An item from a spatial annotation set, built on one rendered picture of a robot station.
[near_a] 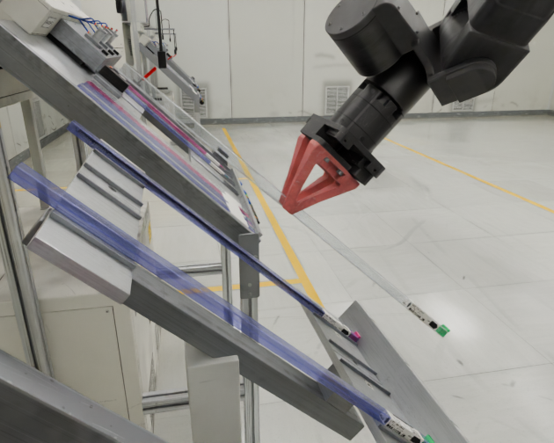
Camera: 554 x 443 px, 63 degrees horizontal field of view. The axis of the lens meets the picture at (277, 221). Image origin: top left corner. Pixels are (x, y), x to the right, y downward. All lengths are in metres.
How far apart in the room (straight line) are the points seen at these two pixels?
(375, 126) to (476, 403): 1.47
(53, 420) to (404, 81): 0.40
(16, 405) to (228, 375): 0.29
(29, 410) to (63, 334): 0.92
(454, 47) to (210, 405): 0.46
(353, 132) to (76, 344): 0.93
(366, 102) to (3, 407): 0.38
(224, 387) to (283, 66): 7.38
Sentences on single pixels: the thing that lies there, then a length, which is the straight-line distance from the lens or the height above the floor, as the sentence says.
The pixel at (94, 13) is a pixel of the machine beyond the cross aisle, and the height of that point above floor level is 1.45.
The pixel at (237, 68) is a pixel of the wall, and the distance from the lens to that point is 7.69.
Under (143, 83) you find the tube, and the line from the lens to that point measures 0.45.
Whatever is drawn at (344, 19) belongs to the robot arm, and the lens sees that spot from 0.46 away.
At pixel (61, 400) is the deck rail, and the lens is 0.31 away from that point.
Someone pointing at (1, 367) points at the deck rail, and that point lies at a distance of 0.30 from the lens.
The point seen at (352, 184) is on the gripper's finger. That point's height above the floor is 1.02.
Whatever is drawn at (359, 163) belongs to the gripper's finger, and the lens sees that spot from 0.46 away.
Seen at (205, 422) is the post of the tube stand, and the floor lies 0.74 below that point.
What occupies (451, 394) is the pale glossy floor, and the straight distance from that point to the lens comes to 1.84.
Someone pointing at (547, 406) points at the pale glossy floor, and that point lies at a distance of 1.93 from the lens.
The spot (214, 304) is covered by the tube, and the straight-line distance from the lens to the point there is 0.39.
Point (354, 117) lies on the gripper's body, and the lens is 0.47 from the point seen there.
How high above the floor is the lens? 1.15
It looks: 21 degrees down
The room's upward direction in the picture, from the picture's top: straight up
